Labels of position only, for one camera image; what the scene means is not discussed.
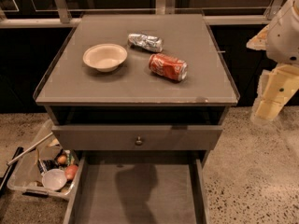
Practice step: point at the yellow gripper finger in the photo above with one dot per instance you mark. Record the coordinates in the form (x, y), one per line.
(258, 42)
(275, 89)

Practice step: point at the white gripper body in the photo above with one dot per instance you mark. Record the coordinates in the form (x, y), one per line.
(282, 42)

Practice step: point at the red coke can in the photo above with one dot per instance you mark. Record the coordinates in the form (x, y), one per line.
(168, 66)

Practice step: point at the grey drawer cabinet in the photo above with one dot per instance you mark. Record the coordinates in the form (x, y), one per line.
(75, 94)

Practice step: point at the grey open middle drawer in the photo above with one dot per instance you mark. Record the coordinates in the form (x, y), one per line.
(139, 187)

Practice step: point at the round metal drawer knob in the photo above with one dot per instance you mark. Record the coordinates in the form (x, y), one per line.
(139, 141)

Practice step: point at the grey top drawer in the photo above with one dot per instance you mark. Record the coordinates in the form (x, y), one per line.
(122, 137)

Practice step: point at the crumpled silver foil bag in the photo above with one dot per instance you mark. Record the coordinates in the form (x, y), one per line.
(147, 42)

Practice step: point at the beige paper bowl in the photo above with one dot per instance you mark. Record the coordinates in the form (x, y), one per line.
(105, 57)

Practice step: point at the red apple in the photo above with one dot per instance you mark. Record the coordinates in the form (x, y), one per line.
(70, 172)

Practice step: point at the orange fruit in bin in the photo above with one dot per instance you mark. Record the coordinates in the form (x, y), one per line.
(62, 159)

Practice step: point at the white plastic bowl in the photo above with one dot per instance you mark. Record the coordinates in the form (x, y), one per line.
(54, 179)

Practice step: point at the clear plastic storage bin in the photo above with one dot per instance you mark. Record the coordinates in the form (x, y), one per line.
(26, 177)

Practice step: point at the dark snack bag in bin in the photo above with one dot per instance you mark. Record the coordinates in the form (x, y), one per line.
(46, 165)

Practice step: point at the metal railing frame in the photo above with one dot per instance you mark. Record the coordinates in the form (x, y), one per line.
(56, 13)

